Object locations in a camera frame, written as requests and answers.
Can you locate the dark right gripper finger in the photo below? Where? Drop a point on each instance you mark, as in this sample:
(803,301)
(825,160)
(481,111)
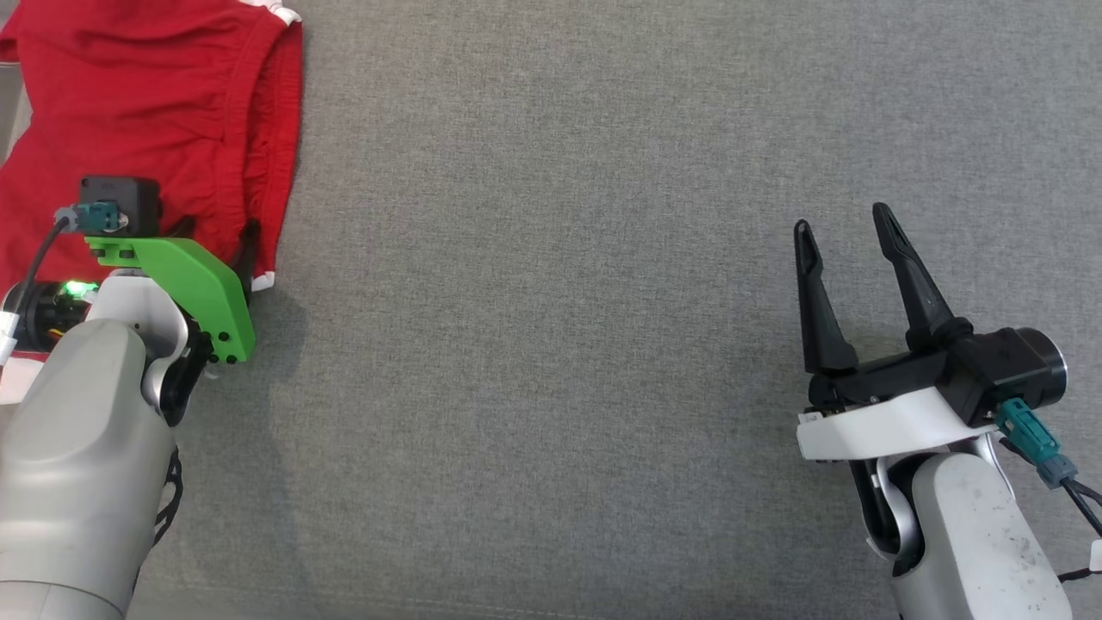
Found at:
(822,327)
(917,284)

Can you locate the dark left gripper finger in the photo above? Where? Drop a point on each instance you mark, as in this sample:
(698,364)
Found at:
(184,228)
(250,254)

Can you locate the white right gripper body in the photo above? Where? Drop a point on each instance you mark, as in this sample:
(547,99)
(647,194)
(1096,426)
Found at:
(887,426)

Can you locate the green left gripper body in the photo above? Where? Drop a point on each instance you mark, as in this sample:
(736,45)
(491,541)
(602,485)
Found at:
(202,288)

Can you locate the red shorts with white stripe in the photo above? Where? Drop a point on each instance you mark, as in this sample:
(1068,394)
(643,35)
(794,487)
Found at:
(129,95)

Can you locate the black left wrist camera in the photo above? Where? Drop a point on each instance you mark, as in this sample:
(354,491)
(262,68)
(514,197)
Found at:
(129,194)

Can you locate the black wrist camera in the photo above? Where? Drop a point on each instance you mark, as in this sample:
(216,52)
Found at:
(129,194)
(1012,366)

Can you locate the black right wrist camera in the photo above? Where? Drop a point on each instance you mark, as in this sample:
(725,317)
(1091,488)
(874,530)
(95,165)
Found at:
(1012,366)

